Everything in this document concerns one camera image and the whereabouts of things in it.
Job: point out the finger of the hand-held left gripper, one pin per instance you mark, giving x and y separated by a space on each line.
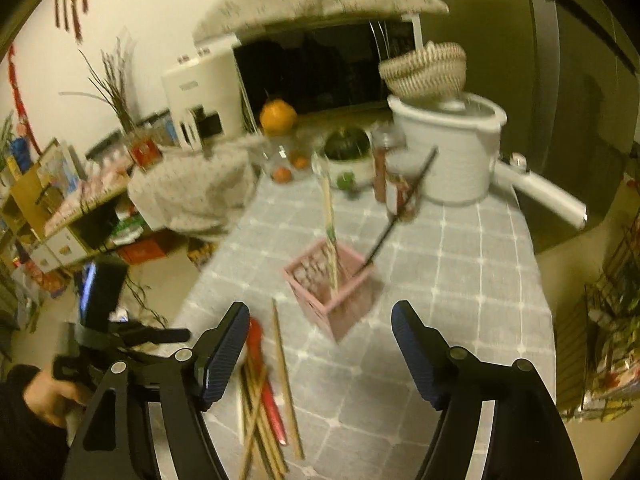
162 335

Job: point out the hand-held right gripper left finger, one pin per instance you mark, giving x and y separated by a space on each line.
226 360

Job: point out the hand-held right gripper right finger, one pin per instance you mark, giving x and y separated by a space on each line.
414 357

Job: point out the red spoon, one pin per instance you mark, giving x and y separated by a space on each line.
265 385

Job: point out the pink utensil holder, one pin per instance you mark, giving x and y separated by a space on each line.
332 300

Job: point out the person's left forearm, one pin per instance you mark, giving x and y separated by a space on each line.
25 435

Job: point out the person's left hand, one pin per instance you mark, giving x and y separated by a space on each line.
55 400

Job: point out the grey checkered tablecloth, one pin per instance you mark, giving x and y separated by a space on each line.
410 270

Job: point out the cluttered low shelf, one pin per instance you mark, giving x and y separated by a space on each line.
55 210

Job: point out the red tin box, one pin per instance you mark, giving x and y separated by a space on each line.
142 152

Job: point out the black chopstick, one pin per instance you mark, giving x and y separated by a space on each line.
400 210

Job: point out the red spice jar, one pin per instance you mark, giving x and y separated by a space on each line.
392 180

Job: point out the small green fruit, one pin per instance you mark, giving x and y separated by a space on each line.
346 180

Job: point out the white bowl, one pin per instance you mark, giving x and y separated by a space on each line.
350 167

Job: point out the glass jar with small oranges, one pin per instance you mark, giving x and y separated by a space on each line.
285 160

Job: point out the dried plant bunch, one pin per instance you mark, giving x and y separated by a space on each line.
112 80

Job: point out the white electric pot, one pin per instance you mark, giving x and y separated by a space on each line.
450 150

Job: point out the white air fryer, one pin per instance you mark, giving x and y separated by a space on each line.
200 95

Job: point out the green pumpkin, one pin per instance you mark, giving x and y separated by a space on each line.
347 145

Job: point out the large orange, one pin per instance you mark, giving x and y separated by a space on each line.
277 116

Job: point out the black microwave oven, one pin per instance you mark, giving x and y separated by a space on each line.
320 70

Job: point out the grey refrigerator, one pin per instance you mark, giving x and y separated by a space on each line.
565 85

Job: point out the floral microwave cover cloth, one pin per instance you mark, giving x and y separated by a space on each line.
320 2

